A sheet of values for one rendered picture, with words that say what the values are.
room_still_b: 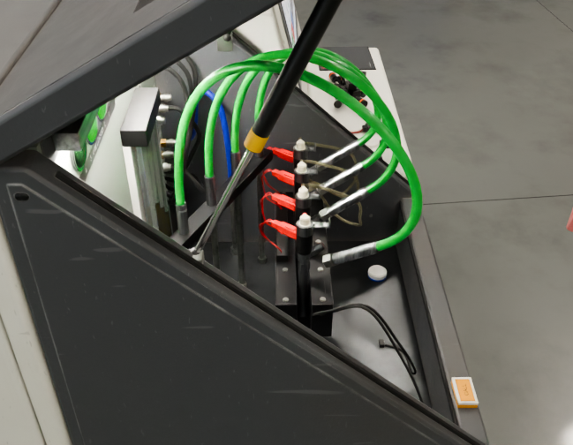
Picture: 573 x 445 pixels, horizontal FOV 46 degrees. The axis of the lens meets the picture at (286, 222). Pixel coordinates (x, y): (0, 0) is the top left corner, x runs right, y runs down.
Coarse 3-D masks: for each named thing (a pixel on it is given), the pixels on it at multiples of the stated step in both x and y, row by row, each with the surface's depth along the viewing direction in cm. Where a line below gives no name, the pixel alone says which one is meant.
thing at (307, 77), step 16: (240, 64) 89; (256, 64) 88; (272, 64) 88; (208, 80) 93; (304, 80) 87; (320, 80) 86; (192, 96) 95; (336, 96) 86; (352, 96) 86; (192, 112) 98; (368, 112) 86; (384, 128) 86; (176, 144) 102; (400, 144) 87; (176, 160) 103; (400, 160) 88; (176, 176) 105; (416, 176) 89; (176, 192) 107; (416, 192) 90; (176, 208) 109; (416, 208) 91; (416, 224) 93; (384, 240) 97; (400, 240) 95
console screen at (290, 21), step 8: (288, 0) 164; (280, 8) 140; (288, 8) 159; (288, 16) 154; (296, 16) 185; (288, 24) 149; (296, 24) 178; (288, 32) 146; (296, 32) 170; (288, 40) 144; (296, 40) 164
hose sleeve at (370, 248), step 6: (360, 246) 99; (366, 246) 98; (372, 246) 98; (342, 252) 101; (348, 252) 100; (354, 252) 100; (360, 252) 99; (366, 252) 98; (372, 252) 98; (378, 252) 98; (336, 258) 102; (342, 258) 101; (348, 258) 101; (354, 258) 100; (336, 264) 102
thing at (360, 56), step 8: (328, 48) 202; (336, 48) 202; (344, 48) 202; (352, 48) 202; (360, 48) 202; (368, 48) 203; (344, 56) 198; (352, 56) 198; (360, 56) 198; (368, 56) 198; (360, 64) 193; (368, 64) 193
